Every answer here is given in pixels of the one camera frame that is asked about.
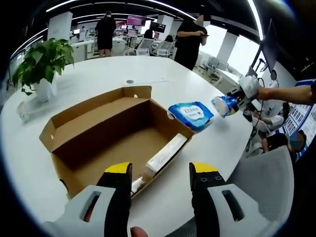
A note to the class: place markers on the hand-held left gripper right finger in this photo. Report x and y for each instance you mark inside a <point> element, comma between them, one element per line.
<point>205,192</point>

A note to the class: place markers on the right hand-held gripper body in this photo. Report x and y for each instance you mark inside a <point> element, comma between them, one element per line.
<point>250,86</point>

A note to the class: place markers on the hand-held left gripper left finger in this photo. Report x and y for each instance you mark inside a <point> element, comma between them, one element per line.
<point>116,187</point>

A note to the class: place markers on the blue white soft tissue pack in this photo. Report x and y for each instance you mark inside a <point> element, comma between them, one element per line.
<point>223,105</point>

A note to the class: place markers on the blue soft wet wipes pack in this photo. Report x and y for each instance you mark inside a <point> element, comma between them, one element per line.
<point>190,116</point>

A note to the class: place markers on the brown cardboard shoe box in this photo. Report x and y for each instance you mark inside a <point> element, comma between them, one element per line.
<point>103,128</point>

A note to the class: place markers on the person's left hand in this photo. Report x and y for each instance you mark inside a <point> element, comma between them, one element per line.
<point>138,232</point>

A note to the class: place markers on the grey mesh office chair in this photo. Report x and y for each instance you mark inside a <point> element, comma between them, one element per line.
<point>266,177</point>

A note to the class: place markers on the white office chair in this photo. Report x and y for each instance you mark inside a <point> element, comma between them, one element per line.
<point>164,49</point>
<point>144,47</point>

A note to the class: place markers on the pink display screen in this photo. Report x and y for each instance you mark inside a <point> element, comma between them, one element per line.
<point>135,19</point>

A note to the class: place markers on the green potted plant white pot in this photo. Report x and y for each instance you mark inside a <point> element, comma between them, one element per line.
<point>42,59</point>

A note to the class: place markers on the white pillar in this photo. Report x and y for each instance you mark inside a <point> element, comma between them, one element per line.
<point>60,26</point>

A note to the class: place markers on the blue wall poster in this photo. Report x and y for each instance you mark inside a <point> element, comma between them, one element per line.
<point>301,118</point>

